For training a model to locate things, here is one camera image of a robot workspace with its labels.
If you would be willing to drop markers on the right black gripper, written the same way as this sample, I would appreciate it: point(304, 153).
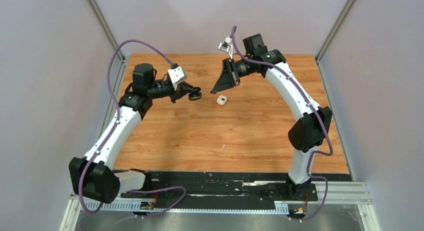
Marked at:
point(228, 79)

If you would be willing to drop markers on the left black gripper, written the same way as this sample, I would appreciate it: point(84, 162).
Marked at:
point(181, 89)

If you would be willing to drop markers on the black earbud charging case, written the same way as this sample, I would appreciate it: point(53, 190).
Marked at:
point(196, 94)

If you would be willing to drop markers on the white earbud charging case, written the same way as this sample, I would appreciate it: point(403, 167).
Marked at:
point(222, 100)

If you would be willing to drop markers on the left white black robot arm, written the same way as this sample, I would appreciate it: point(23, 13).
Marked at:
point(92, 175)

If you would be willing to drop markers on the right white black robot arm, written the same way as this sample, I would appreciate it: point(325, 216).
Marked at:
point(312, 121)

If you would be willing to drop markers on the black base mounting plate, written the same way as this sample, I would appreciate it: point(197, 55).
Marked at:
point(227, 191)

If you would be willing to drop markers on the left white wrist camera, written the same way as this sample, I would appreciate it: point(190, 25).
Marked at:
point(177, 75)

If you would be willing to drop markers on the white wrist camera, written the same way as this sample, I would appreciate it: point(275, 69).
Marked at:
point(177, 75)
point(226, 46)

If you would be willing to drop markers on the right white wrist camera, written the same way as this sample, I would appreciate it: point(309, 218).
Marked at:
point(226, 46)

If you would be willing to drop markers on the left aluminium corner post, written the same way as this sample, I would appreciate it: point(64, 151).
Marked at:
point(93, 4)

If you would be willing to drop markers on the aluminium corner post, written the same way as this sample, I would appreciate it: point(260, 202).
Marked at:
point(93, 4)
point(346, 9)

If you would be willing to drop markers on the right aluminium corner post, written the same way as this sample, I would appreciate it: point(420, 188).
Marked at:
point(346, 9)

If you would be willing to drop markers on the aluminium rail frame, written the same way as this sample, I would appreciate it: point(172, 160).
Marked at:
point(331, 195)

